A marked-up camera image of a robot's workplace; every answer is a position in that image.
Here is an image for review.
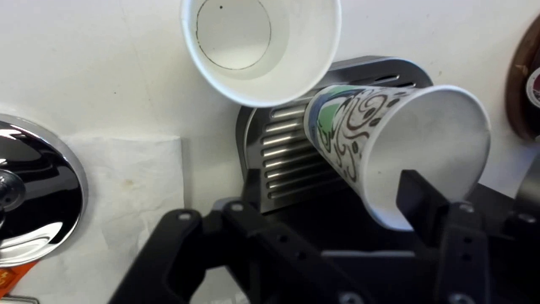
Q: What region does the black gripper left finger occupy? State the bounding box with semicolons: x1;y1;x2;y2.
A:
108;200;361;304

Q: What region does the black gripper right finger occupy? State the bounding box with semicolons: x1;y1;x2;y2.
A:
395;167;540;304

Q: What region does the patterned paper cup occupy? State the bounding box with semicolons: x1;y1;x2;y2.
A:
304;84;491;231
181;0;343;107

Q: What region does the patterned paper cup front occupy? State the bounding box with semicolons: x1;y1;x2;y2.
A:
181;0;343;107

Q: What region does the Keurig coffee machine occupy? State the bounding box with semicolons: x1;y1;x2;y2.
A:
236;55;432;212

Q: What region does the K-cup pod carousel rack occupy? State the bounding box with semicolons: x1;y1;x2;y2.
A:
505;15;540;141

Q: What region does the orange handled utensil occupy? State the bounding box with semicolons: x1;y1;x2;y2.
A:
0;261;36;297

